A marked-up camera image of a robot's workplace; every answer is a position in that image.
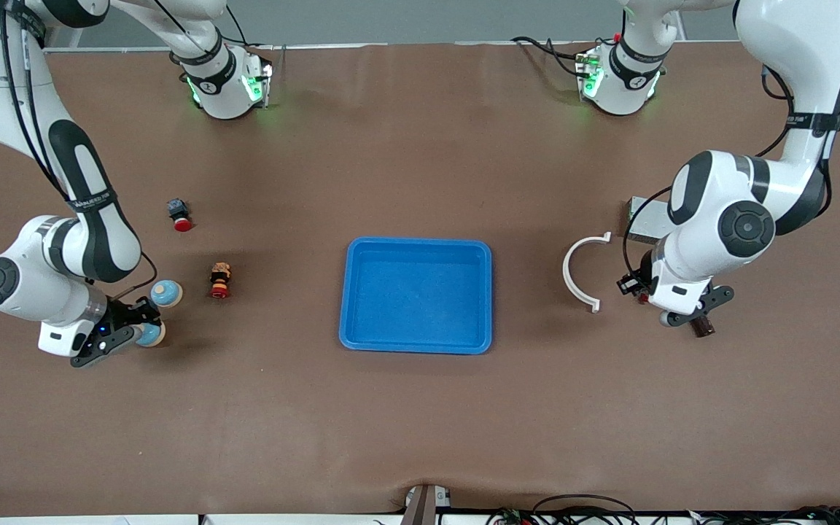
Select blue dome call bell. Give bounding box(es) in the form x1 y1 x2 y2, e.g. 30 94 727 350
136 321 168 349
150 279 184 308

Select red yellow emergency stop button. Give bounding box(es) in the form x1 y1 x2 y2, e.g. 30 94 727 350
209 262 233 300

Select perforated metal power supply box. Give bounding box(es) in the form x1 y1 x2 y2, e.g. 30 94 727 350
626 195 676 245

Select red push button black base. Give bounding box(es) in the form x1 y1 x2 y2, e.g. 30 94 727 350
166 198 194 233

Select blue plastic tray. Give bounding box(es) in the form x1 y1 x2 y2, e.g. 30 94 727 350
338 237 494 355

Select black right camera bracket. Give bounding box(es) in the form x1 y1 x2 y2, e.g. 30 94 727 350
70 325 138 370

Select black camera bracket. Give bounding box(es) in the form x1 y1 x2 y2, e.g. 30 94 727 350
666 285 736 328
70 325 138 370

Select black left camera bracket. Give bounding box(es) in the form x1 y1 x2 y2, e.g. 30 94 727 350
666 285 736 328

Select white half-ring pipe clamp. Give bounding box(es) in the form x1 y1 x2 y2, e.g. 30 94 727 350
562 231 613 314

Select black looped cable bundle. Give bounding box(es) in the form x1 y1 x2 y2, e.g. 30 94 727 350
489 494 639 525

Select black flat-lying cable bundle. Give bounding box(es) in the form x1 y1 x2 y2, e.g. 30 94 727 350
690 505 840 525

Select black left arm base cables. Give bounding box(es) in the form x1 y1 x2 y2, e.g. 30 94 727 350
510 29 629 82

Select black right arm base cable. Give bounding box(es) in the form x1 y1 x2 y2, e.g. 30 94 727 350
223 4 288 74

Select grey metal post bracket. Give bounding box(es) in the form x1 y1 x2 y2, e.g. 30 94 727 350
402 483 454 525

